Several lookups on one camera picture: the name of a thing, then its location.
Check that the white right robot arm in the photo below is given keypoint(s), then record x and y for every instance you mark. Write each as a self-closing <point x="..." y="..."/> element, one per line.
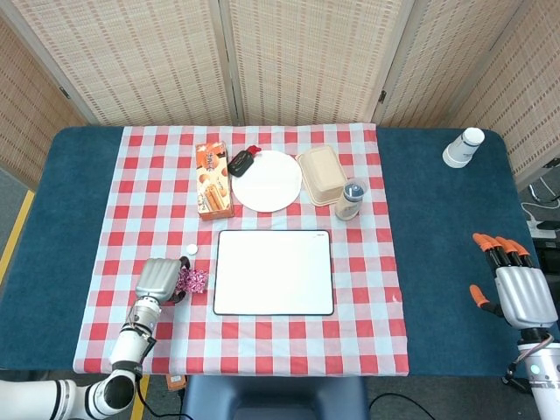
<point x="542" y="376"/>

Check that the metal screen hinge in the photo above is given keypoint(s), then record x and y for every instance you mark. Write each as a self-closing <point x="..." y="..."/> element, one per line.
<point x="382" y="96"/>
<point x="65" y="93"/>

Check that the stack of white paper cups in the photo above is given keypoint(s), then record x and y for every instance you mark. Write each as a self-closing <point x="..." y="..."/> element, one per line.
<point x="461" y="149"/>

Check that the teal table cover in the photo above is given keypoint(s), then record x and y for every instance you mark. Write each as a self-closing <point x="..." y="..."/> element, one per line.
<point x="437" y="262"/>

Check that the black sauce bottle red cap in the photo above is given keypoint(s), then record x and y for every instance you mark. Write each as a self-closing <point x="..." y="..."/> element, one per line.
<point x="240" y="164"/>

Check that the white dry-erase board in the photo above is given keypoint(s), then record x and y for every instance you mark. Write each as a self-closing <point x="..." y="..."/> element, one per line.
<point x="273" y="271"/>

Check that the red white checkered tablecloth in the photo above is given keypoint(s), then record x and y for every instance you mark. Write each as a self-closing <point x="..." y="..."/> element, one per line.
<point x="280" y="345"/>

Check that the red white patterned rectangular packet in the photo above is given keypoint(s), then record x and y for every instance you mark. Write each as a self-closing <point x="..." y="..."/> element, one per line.
<point x="195" y="281"/>

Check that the orange biscuit box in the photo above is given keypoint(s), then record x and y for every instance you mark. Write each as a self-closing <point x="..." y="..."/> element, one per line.
<point x="212" y="184"/>

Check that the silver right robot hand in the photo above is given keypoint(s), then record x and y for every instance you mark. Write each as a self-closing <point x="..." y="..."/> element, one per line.
<point x="522" y="297"/>

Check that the white paper plate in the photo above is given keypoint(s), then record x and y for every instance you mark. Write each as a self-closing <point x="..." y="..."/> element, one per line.
<point x="267" y="184"/>

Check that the small orange box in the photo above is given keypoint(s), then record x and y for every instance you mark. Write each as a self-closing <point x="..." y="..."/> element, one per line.
<point x="176" y="382"/>

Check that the woven bamboo screen panel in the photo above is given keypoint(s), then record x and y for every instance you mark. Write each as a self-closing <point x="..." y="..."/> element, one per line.
<point x="131" y="57"/>
<point x="306" y="57"/>
<point x="525" y="87"/>
<point x="26" y="109"/>
<point x="446" y="65"/>

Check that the beige plastic food container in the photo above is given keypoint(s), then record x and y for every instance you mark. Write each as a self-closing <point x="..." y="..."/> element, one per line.
<point x="321" y="175"/>

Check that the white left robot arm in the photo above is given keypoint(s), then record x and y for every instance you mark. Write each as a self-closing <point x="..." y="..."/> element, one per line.
<point x="131" y="341"/>

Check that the dark blue chair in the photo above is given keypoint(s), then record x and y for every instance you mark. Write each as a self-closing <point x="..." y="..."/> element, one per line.
<point x="280" y="398"/>

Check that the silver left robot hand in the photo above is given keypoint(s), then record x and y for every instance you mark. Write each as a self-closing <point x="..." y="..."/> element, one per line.
<point x="157" y="277"/>

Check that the mayonnaise bottle blue cap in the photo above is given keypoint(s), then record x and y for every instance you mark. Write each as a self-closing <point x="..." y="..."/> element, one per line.
<point x="350" y="205"/>

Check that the white power strip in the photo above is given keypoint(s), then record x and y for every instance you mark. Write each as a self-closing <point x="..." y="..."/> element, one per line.
<point x="538" y="228"/>

